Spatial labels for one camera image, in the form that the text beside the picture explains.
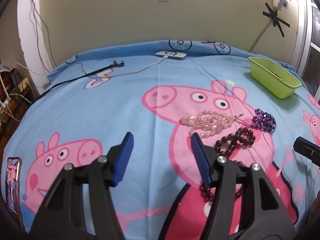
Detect dark red bead necklace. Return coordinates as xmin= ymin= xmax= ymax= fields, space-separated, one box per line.
xmin=199 ymin=127 xmax=257 ymax=203

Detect pink bead necklace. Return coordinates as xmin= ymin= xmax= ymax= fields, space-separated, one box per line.
xmin=179 ymin=109 xmax=238 ymax=138

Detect purple bead bracelet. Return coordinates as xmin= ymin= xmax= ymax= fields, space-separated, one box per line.
xmin=250 ymin=108 xmax=277 ymax=132

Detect blue Peppa Pig bedsheet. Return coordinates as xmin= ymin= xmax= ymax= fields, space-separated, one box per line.
xmin=3 ymin=41 xmax=319 ymax=239

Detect green plastic basket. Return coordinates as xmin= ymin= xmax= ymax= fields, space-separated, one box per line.
xmin=248 ymin=57 xmax=302 ymax=99

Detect smartphone with colourful case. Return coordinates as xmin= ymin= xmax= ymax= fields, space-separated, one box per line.
xmin=5 ymin=157 xmax=24 ymax=229

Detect white power bank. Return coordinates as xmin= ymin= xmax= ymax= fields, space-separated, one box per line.
xmin=155 ymin=51 xmax=187 ymax=60

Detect cluttered side shelf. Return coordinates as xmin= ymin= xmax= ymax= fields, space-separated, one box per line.
xmin=0 ymin=61 xmax=38 ymax=140

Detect black tape cross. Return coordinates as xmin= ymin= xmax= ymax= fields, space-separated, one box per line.
xmin=263 ymin=3 xmax=290 ymax=37

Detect black cable with plug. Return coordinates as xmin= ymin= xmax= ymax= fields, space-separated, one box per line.
xmin=31 ymin=60 xmax=125 ymax=106

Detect window frame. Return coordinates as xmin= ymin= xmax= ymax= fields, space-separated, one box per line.
xmin=291 ymin=0 xmax=319 ymax=102

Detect wall cable under tape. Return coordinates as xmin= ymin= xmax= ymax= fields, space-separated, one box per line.
xmin=247 ymin=17 xmax=275 ymax=54

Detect hanging red and blue wires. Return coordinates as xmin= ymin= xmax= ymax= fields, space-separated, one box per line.
xmin=26 ymin=0 xmax=58 ymax=74

